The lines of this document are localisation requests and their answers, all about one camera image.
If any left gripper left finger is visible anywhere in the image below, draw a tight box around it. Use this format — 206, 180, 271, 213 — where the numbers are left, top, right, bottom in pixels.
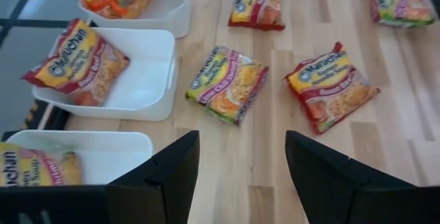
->
0, 130, 201, 224

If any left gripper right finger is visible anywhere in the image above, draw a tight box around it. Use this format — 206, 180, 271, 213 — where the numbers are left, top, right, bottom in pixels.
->
285, 130, 440, 224

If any red Maruchan beef ramen pack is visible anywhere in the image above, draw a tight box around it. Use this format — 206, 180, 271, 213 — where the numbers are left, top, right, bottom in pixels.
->
21, 18, 131, 107
228, 0, 287, 32
284, 41, 382, 135

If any green Maruchan shrimp ramen pack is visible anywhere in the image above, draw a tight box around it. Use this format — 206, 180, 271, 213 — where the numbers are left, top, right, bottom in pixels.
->
363, 0, 437, 28
185, 45, 270, 127
0, 142, 83, 187

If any white plastic bin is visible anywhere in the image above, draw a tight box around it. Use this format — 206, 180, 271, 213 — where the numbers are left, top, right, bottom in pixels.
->
78, 0, 193, 39
5, 129, 155, 187
32, 27, 179, 122

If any black hazard-striped floor mat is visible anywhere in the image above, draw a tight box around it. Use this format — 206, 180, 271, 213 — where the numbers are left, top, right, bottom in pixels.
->
0, 98, 72, 142

